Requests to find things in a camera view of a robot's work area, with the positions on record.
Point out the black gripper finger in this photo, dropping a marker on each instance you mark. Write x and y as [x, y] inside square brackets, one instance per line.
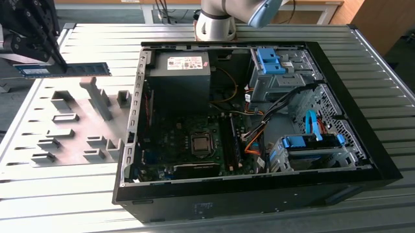
[14, 44]
[41, 29]

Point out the blue RAM stick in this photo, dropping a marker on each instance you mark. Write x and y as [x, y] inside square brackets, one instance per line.
[86, 69]

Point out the grey parts rack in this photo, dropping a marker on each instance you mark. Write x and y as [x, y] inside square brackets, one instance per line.
[97, 104]

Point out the grey power supply unit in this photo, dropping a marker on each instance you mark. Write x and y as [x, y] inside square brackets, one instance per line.
[181, 85]

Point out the green motherboard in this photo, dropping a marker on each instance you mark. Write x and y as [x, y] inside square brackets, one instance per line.
[168, 136]

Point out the silver CPU chip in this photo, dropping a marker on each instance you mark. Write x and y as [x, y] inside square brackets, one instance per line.
[200, 143]

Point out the black graphics card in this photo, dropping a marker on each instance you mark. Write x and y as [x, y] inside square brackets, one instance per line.
[197, 170]

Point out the tall metal drive cage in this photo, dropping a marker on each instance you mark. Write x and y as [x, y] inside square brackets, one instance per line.
[284, 82]

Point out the white framed desk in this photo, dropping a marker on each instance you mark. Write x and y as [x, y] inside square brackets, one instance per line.
[324, 14]

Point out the black PC case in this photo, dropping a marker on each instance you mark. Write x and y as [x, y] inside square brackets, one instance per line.
[227, 199]

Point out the blue carrier with disk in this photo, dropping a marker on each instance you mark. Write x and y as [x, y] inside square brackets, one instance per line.
[295, 142]

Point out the brown wooden cabinet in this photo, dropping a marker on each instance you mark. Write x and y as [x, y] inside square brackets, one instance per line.
[381, 24]

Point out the low metal disk bay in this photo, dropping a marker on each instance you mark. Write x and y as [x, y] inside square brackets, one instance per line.
[348, 157]

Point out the CPU socket metal frame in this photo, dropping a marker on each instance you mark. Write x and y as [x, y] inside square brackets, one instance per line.
[210, 143]

